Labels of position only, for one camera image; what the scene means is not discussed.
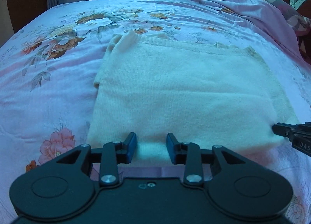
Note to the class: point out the cream knit sweater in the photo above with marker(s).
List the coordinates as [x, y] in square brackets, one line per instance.
[182, 87]

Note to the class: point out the plain pink blanket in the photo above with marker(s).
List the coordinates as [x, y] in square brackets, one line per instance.
[255, 10]

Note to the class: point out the red and white headboard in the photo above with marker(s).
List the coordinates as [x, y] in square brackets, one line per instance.
[306, 7]

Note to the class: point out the bed with floral sheet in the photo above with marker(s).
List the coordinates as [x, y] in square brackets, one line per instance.
[48, 87]

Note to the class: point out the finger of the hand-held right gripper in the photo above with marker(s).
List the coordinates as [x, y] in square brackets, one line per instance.
[283, 129]

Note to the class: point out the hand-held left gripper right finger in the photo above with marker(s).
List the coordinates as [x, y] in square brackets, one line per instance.
[171, 148]

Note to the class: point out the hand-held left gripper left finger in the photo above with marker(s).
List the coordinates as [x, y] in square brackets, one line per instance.
[131, 147]

